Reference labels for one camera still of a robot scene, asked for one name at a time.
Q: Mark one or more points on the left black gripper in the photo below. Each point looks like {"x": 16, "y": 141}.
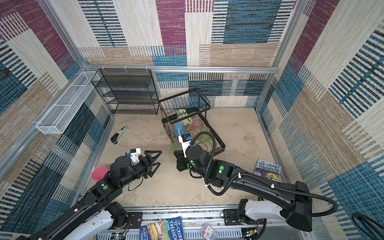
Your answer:
{"x": 150, "y": 161}

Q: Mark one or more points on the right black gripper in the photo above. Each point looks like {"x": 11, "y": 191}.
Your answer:
{"x": 181, "y": 163}

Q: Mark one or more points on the blue speckled ceramic mug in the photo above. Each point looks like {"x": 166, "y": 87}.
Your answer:
{"x": 179, "y": 129}

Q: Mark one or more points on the clear pink plastic cup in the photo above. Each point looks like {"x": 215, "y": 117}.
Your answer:
{"x": 197, "y": 124}

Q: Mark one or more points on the light green ceramic mug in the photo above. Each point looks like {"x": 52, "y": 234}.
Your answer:
{"x": 182, "y": 114}

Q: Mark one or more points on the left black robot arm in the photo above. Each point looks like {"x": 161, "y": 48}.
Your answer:
{"x": 122, "y": 172}

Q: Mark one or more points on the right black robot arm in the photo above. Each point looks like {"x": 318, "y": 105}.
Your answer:
{"x": 296, "y": 205}

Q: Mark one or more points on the black two-tier dish rack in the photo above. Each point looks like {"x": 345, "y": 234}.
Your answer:
{"x": 189, "y": 109}

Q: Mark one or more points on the black silver stapler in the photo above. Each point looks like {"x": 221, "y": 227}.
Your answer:
{"x": 118, "y": 136}

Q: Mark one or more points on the opaque pink plastic cup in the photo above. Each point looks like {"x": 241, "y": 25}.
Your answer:
{"x": 98, "y": 173}

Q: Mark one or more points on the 91-storey treehouse book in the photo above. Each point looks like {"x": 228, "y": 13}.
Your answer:
{"x": 170, "y": 229}

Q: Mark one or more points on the black mesh shelf unit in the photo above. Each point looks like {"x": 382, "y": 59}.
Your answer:
{"x": 131, "y": 91}

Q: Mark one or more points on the small clear plastic packet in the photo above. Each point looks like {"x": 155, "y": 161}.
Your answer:
{"x": 208, "y": 233}

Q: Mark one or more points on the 143-storey treehouse book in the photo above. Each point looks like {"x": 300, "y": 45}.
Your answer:
{"x": 267, "y": 170}

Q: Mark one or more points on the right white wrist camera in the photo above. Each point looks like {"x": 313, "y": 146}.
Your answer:
{"x": 185, "y": 141}

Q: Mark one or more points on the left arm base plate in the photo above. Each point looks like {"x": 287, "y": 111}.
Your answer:
{"x": 129, "y": 220}

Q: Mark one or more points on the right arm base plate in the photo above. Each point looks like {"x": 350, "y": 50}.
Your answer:
{"x": 234, "y": 217}

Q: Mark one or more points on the white wire wall basket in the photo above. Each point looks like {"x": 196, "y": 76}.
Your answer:
{"x": 57, "y": 119}

